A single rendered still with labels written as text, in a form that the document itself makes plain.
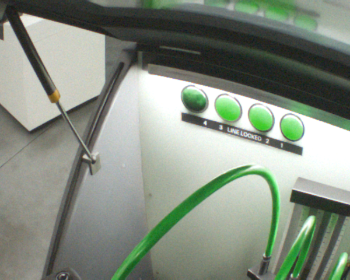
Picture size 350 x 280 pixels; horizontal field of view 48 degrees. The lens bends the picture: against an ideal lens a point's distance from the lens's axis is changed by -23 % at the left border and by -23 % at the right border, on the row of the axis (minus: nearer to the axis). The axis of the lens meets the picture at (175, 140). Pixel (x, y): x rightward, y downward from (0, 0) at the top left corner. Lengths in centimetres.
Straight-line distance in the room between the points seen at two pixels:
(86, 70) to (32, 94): 58
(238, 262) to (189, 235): 13
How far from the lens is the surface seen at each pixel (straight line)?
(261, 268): 84
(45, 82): 64
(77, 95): 374
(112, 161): 84
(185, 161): 87
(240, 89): 72
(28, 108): 347
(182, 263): 107
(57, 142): 343
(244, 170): 56
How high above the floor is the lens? 174
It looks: 31 degrees down
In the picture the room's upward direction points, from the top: 1 degrees counter-clockwise
